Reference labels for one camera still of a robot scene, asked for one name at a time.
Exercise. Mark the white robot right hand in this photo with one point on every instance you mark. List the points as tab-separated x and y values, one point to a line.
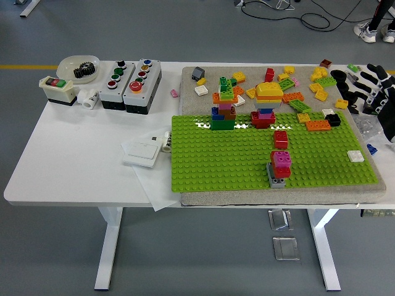
387	105

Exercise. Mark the square red brick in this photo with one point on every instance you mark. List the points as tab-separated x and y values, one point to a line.
281	139

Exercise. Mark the magenta brick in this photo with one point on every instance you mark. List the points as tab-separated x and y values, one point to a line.
284	158

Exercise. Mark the long red brick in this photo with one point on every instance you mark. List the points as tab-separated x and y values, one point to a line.
281	173

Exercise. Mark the white square tile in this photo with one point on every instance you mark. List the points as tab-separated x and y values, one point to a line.
240	101
328	112
355	156
201	90

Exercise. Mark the green studded baseplate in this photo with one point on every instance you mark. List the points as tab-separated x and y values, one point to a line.
216	160

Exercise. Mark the small blue brick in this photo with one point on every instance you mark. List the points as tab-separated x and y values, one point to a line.
371	149

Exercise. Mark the black brick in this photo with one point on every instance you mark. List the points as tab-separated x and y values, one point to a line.
332	120

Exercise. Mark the long orange brick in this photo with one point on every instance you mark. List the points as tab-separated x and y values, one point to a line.
318	124
293	97

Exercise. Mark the brown brick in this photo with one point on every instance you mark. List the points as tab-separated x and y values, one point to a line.
326	63

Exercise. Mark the long lime green brick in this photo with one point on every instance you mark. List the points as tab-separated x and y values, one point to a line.
287	84
300	106

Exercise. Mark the small pink brick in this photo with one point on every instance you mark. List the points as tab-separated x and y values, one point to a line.
175	93
296	82

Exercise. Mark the brick tower with yellow roof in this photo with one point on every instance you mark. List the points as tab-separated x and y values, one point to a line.
269	91

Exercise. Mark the narrow red brick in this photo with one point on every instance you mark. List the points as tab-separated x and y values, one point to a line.
269	75

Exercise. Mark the grey brick stack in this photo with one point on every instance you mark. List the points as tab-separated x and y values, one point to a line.
277	183

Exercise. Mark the dark green brick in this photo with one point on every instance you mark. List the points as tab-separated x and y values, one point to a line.
233	82

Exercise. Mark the brick tower with green base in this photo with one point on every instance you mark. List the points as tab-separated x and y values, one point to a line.
222	124

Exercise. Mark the small yellow brick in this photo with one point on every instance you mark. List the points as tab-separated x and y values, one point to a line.
201	82

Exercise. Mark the grey sloped brick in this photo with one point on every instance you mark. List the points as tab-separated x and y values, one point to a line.
198	73

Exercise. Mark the black display device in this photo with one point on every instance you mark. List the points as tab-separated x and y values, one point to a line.
369	110

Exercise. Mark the clear plastic bag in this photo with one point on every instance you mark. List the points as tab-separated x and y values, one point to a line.
370	128

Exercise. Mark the small black part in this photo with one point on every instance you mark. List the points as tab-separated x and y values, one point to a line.
352	108

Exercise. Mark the metal tool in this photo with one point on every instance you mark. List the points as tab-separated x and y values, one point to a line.
351	75

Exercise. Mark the small green piece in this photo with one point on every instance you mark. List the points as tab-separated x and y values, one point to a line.
351	67

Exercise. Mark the yellow square tile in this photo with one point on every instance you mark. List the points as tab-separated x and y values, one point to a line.
321	95
316	87

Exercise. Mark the person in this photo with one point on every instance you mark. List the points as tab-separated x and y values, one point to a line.
379	15

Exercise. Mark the yellow triangle piece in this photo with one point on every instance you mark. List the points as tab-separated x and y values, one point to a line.
250	93

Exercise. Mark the white table leg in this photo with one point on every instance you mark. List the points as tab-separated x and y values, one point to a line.
324	246
108	246

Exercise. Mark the metal floor plate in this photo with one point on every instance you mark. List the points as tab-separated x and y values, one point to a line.
280	219
286	248

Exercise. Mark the white printed tube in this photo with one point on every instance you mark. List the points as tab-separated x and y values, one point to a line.
167	142

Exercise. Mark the white paper sheet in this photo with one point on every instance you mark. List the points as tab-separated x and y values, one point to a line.
154	191

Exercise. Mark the control box with emergency stop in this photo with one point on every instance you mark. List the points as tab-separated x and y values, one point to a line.
135	100

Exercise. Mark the three-button control box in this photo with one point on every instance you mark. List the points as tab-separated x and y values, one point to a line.
108	95

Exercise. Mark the white pipe fitting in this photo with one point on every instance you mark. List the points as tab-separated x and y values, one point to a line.
88	98

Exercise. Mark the black gears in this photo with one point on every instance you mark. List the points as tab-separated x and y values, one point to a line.
83	70

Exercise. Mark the white bowl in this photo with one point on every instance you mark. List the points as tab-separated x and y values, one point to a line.
66	69

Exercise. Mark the white desk foot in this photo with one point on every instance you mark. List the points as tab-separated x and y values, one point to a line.
29	8

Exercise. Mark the white wall switch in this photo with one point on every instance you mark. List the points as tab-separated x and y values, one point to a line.
142	152

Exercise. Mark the red green switch box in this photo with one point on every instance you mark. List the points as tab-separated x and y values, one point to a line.
58	92

